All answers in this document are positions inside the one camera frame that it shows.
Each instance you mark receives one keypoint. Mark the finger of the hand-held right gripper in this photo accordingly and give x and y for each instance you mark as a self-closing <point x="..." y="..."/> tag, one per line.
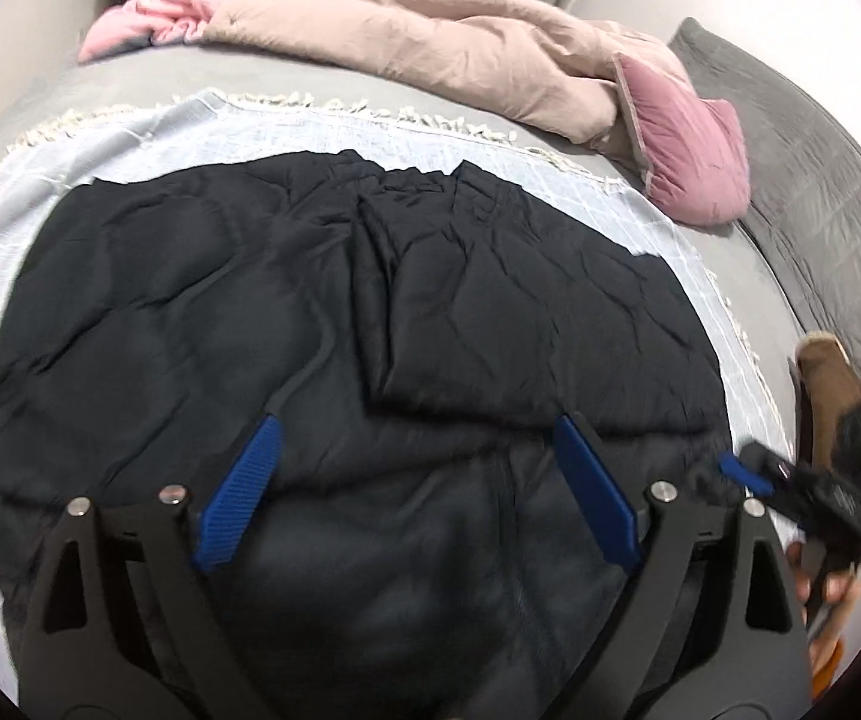
<point x="753" y="469"/>

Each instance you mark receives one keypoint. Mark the grey quilted pillow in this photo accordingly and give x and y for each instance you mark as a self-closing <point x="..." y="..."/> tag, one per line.
<point x="813" y="165"/>

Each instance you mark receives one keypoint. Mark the brown garment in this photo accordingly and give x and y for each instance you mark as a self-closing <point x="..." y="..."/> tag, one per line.
<point x="828" y="390"/>

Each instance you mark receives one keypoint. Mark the black quilted jacket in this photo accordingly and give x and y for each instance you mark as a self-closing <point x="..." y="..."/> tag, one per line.
<point x="325" y="330"/>

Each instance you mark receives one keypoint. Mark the beige and pink comforter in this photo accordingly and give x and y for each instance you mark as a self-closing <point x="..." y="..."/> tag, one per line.
<point x="400" y="37"/>

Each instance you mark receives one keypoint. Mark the person's right hand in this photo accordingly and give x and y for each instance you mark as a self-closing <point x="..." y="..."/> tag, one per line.
<point x="831" y="607"/>

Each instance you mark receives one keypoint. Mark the bed with grey sheet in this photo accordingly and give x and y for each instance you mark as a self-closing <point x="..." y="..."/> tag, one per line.
<point x="708" y="240"/>

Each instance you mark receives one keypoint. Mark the pink velvet pillow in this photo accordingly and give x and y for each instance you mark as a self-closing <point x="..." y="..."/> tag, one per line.
<point x="681" y="142"/>

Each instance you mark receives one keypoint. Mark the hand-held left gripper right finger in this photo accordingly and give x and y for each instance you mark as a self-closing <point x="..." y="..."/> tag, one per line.
<point x="599" y="491"/>

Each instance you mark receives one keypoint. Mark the white grid fringed blanket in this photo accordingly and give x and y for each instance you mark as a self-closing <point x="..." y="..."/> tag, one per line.
<point x="33" y="165"/>

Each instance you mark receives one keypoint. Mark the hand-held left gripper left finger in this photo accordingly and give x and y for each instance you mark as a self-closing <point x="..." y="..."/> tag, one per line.
<point x="239" y="491"/>

